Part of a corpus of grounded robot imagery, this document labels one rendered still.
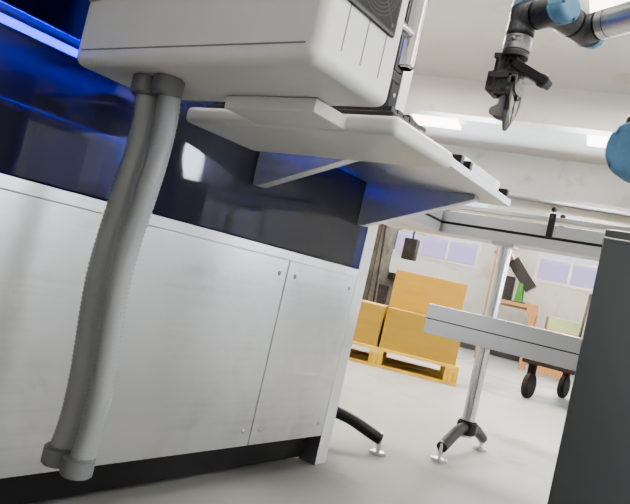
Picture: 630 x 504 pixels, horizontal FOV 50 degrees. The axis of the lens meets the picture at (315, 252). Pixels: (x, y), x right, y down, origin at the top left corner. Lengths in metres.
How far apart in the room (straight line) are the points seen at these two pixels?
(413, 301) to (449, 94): 3.13
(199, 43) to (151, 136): 0.18
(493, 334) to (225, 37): 1.96
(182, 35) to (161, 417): 0.85
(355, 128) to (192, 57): 0.26
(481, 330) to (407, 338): 2.37
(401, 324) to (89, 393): 4.09
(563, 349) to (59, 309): 1.84
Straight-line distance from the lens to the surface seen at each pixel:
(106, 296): 1.05
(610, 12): 1.94
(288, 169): 1.53
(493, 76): 1.91
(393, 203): 1.94
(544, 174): 10.66
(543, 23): 1.91
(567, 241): 2.62
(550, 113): 7.63
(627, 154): 1.54
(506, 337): 2.66
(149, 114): 1.10
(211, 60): 0.95
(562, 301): 10.39
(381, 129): 0.99
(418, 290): 5.42
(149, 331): 1.43
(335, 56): 0.85
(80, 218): 1.28
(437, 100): 7.85
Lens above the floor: 0.55
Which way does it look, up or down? 2 degrees up
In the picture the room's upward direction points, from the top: 13 degrees clockwise
